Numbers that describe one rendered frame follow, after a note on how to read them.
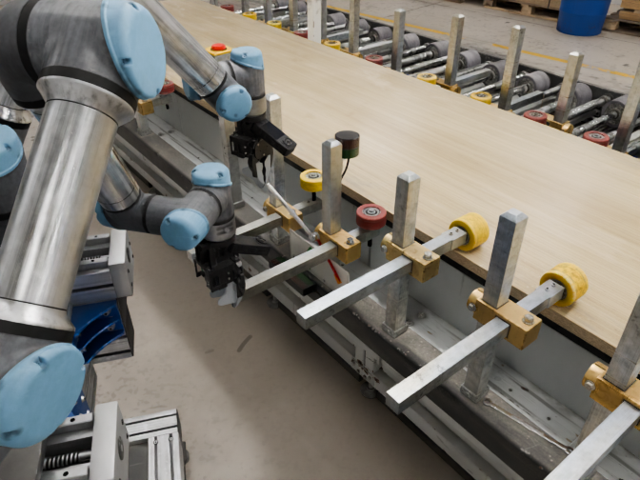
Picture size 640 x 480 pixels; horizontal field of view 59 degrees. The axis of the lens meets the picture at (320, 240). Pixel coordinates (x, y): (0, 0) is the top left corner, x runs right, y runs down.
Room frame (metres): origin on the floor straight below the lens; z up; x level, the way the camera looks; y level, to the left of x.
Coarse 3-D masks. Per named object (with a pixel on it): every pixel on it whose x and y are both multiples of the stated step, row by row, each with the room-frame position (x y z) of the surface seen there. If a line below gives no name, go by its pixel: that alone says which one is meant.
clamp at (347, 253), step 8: (320, 224) 1.24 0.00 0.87; (320, 232) 1.21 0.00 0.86; (336, 232) 1.20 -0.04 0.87; (344, 232) 1.20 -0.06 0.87; (320, 240) 1.21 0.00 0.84; (328, 240) 1.18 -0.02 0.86; (336, 240) 1.16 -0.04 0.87; (344, 240) 1.16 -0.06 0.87; (344, 248) 1.13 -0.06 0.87; (352, 248) 1.14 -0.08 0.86; (360, 248) 1.15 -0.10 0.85; (336, 256) 1.15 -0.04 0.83; (344, 256) 1.13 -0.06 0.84; (352, 256) 1.14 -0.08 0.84; (360, 256) 1.15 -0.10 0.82
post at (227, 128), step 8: (224, 120) 1.59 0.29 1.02; (224, 128) 1.59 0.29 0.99; (232, 128) 1.61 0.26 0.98; (224, 136) 1.60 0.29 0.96; (224, 144) 1.60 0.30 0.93; (232, 144) 1.60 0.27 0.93; (224, 152) 1.61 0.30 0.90; (224, 160) 1.61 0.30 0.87; (232, 160) 1.60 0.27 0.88; (232, 168) 1.60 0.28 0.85; (232, 176) 1.59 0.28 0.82; (232, 184) 1.59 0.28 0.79; (240, 184) 1.61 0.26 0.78; (232, 192) 1.59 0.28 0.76; (240, 192) 1.61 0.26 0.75; (240, 200) 1.61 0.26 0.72
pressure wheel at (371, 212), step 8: (360, 208) 1.26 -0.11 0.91; (368, 208) 1.26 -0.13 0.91; (376, 208) 1.26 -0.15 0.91; (360, 216) 1.22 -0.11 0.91; (368, 216) 1.22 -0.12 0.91; (376, 216) 1.22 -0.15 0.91; (384, 216) 1.22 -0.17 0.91; (360, 224) 1.22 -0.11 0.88; (368, 224) 1.20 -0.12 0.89; (376, 224) 1.20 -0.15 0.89; (384, 224) 1.22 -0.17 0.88
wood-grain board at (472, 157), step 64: (192, 0) 3.74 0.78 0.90; (320, 64) 2.47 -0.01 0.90; (320, 128) 1.79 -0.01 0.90; (384, 128) 1.78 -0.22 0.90; (448, 128) 1.78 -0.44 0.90; (512, 128) 1.77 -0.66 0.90; (384, 192) 1.35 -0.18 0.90; (448, 192) 1.34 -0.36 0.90; (512, 192) 1.34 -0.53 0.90; (576, 192) 1.34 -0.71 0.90; (448, 256) 1.08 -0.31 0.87; (576, 256) 1.04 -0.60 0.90; (576, 320) 0.83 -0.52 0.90
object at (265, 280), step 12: (360, 228) 1.23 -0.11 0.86; (360, 240) 1.20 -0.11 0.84; (312, 252) 1.12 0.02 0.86; (324, 252) 1.13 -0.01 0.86; (336, 252) 1.15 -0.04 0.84; (288, 264) 1.08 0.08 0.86; (300, 264) 1.08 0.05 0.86; (312, 264) 1.10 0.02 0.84; (264, 276) 1.03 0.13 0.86; (276, 276) 1.04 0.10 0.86; (288, 276) 1.06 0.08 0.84; (252, 288) 1.00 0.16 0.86; (264, 288) 1.02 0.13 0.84
